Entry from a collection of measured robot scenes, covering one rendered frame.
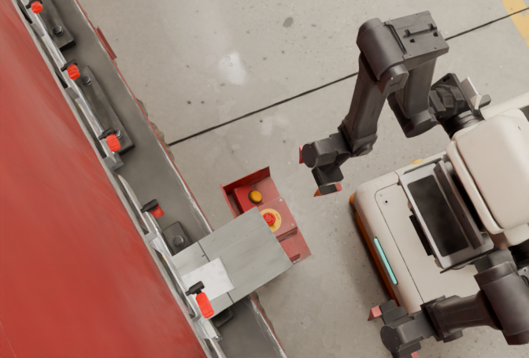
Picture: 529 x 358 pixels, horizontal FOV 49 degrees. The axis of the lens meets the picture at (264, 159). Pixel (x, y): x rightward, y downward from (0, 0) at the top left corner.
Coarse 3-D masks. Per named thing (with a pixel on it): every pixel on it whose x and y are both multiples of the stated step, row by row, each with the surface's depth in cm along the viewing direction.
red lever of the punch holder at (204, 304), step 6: (198, 282) 118; (192, 288) 118; (198, 288) 117; (204, 288) 118; (186, 294) 118; (192, 294) 118; (198, 294) 116; (204, 294) 115; (198, 300) 114; (204, 300) 114; (198, 306) 113; (204, 306) 112; (210, 306) 112; (204, 312) 111; (210, 312) 111
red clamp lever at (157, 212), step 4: (152, 200) 126; (156, 200) 126; (148, 204) 125; (152, 204) 125; (156, 204) 125; (144, 208) 125; (148, 208) 125; (152, 208) 125; (156, 208) 127; (160, 208) 130; (152, 212) 128; (156, 212) 129; (160, 212) 130; (164, 212) 133; (156, 216) 131; (160, 216) 133
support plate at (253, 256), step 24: (240, 216) 149; (216, 240) 147; (240, 240) 147; (264, 240) 146; (192, 264) 145; (240, 264) 145; (264, 264) 145; (288, 264) 144; (240, 288) 143; (216, 312) 142
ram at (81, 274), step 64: (0, 0) 108; (0, 64) 74; (0, 128) 57; (64, 128) 94; (0, 192) 46; (64, 192) 67; (0, 256) 38; (64, 256) 52; (128, 256) 84; (0, 320) 33; (64, 320) 43; (128, 320) 62
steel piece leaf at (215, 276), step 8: (208, 264) 145; (216, 264) 145; (224, 264) 143; (192, 272) 145; (200, 272) 145; (208, 272) 144; (216, 272) 144; (224, 272) 144; (192, 280) 144; (208, 280) 144; (216, 280) 144; (224, 280) 144; (232, 280) 143; (208, 288) 143; (216, 288) 143; (224, 288) 143; (232, 288) 143; (192, 296) 143; (208, 296) 143; (216, 296) 143
